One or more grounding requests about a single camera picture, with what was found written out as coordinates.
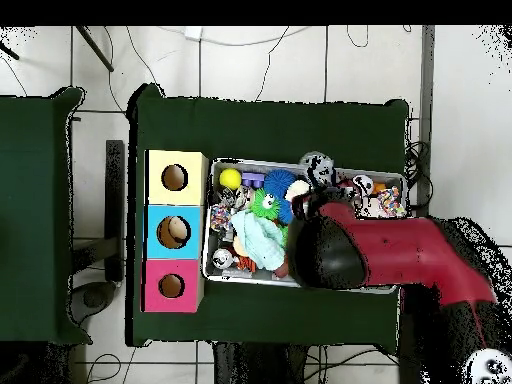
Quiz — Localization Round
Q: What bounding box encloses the black upright panel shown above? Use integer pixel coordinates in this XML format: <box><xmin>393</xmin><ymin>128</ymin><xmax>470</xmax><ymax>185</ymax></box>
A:
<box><xmin>104</xmin><ymin>139</ymin><xmax>126</xmax><ymax>283</ymax></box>

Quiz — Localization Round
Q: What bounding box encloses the silver soda can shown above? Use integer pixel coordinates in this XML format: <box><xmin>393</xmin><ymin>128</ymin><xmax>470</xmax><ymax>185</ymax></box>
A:
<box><xmin>211</xmin><ymin>247</ymin><xmax>235</xmax><ymax>270</ymax></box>

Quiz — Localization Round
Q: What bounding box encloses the blue spiky ball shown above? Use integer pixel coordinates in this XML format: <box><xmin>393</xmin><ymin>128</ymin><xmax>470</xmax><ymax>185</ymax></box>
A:
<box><xmin>263</xmin><ymin>168</ymin><xmax>298</xmax><ymax>200</ymax></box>

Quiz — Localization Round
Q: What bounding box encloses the grey metal post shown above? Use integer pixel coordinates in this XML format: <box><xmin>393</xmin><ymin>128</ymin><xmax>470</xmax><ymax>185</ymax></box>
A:
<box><xmin>415</xmin><ymin>25</ymin><xmax>436</xmax><ymax>219</ymax></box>

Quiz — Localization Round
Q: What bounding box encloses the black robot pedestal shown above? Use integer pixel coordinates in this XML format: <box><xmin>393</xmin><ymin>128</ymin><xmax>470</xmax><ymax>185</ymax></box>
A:
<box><xmin>213</xmin><ymin>342</ymin><xmax>309</xmax><ymax>384</ymax></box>

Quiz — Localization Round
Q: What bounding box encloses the black and white soccer ball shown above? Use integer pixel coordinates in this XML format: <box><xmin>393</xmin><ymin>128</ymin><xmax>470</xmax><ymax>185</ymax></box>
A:
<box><xmin>352</xmin><ymin>174</ymin><xmax>376</xmax><ymax>198</ymax></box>

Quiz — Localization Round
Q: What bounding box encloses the silver mesh bin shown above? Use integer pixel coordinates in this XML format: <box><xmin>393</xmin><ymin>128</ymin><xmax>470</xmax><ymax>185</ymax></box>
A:
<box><xmin>201</xmin><ymin>157</ymin><xmax>408</xmax><ymax>295</ymax></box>

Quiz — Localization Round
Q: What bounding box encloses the large yellow ball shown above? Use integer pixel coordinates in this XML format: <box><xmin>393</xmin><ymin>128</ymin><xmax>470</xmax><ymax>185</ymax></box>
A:
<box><xmin>218</xmin><ymin>167</ymin><xmax>242</xmax><ymax>191</ymax></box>

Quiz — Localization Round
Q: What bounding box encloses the green cloth side table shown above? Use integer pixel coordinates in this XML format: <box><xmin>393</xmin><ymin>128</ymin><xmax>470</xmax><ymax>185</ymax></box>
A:
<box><xmin>0</xmin><ymin>86</ymin><xmax>93</xmax><ymax>345</ymax></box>

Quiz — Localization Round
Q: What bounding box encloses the black tripod leg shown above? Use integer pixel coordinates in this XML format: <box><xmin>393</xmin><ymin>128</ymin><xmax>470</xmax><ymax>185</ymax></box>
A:
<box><xmin>74</xmin><ymin>25</ymin><xmax>115</xmax><ymax>73</ymax></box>

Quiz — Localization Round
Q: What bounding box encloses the dark green table cloth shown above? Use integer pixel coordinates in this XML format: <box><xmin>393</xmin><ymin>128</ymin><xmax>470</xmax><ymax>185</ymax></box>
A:
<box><xmin>125</xmin><ymin>82</ymin><xmax>410</xmax><ymax>347</ymax></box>

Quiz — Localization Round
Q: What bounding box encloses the wooden box with three holes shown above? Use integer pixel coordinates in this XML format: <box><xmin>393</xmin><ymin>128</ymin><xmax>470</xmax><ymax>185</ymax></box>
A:
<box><xmin>141</xmin><ymin>149</ymin><xmax>209</xmax><ymax>314</ymax></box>

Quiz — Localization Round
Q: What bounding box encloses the mint knit cloth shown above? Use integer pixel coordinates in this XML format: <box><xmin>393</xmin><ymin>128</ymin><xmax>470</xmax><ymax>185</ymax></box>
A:
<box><xmin>230</xmin><ymin>209</ymin><xmax>287</xmax><ymax>271</ymax></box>

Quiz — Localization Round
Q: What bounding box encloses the crushed clear plastic bottle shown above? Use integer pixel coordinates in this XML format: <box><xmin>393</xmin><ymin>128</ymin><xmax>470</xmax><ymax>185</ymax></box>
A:
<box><xmin>299</xmin><ymin>151</ymin><xmax>338</xmax><ymax>189</ymax></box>

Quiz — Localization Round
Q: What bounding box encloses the green spiky toy with eyes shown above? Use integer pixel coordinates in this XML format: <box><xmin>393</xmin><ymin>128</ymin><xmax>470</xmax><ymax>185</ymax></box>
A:
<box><xmin>247</xmin><ymin>187</ymin><xmax>282</xmax><ymax>220</ymax></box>

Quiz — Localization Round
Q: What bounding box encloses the grey round stand base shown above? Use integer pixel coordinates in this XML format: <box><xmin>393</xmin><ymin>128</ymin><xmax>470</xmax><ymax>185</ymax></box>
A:
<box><xmin>69</xmin><ymin>280</ymin><xmax>118</xmax><ymax>326</ymax></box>

